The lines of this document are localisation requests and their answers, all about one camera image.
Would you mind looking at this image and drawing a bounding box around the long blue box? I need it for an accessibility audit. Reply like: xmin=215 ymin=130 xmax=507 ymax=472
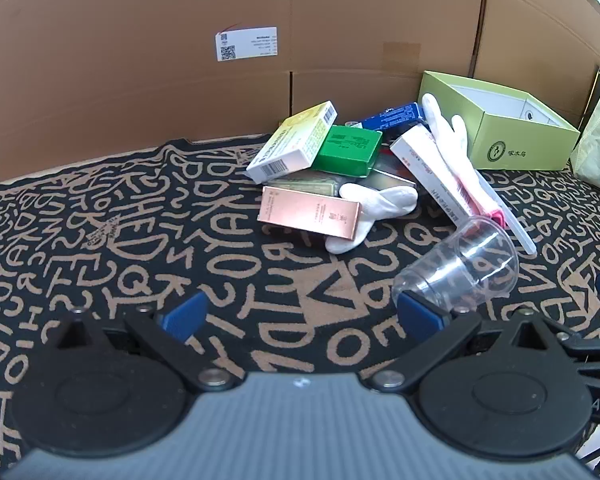
xmin=360 ymin=102 xmax=428 ymax=133

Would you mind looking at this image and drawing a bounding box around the white glove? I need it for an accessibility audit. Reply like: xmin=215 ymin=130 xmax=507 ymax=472
xmin=420 ymin=92 xmax=498 ymax=216

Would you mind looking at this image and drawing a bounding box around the dark glossy packet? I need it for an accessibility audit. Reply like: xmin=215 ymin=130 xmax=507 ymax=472
xmin=370 ymin=152 xmax=421 ymax=196

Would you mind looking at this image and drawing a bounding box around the clear plastic cup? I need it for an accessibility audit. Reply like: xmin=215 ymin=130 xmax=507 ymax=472
xmin=392 ymin=215 xmax=520 ymax=311

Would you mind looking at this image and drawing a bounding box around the long white and red box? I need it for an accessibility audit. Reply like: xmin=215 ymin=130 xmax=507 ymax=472
xmin=389 ymin=125 xmax=481 ymax=228

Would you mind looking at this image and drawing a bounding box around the pink cloth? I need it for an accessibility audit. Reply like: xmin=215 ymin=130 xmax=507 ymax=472
xmin=472 ymin=195 xmax=508 ymax=231

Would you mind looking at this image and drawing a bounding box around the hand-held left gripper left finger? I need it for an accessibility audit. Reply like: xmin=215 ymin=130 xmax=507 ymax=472
xmin=55 ymin=291 xmax=236 ymax=395

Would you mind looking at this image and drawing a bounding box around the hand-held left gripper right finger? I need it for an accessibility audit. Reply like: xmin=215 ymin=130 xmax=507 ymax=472
xmin=369 ymin=291 xmax=563 ymax=395

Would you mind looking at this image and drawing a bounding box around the pink metallic box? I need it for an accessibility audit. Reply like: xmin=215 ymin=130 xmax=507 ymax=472
xmin=257 ymin=186 xmax=363 ymax=242

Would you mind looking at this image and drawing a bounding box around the white sock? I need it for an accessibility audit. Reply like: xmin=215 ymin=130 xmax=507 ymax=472
xmin=325 ymin=184 xmax=420 ymax=255

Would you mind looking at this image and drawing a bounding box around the pink toothbrush package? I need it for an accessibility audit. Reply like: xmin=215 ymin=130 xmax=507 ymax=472
xmin=475 ymin=170 xmax=538 ymax=256

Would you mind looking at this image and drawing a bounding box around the white and yellow box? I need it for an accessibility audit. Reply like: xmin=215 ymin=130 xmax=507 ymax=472
xmin=245 ymin=101 xmax=339 ymax=185

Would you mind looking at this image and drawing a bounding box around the lime green cardboard box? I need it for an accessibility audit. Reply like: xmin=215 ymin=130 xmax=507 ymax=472
xmin=419 ymin=70 xmax=581 ymax=172

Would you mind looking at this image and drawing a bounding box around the brown cardboard panel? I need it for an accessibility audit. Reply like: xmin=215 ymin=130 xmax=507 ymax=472
xmin=0 ymin=0 xmax=600 ymax=186

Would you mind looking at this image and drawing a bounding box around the black letter-printed mat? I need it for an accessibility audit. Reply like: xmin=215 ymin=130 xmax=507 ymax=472
xmin=0 ymin=132 xmax=600 ymax=476

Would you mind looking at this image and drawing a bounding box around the white shipping label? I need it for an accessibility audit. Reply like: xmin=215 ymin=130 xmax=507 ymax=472
xmin=215 ymin=26 xmax=279 ymax=62

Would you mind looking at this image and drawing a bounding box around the clear bag of wooden sticks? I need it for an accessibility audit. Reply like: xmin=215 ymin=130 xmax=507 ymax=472
xmin=267 ymin=170 xmax=341 ymax=198

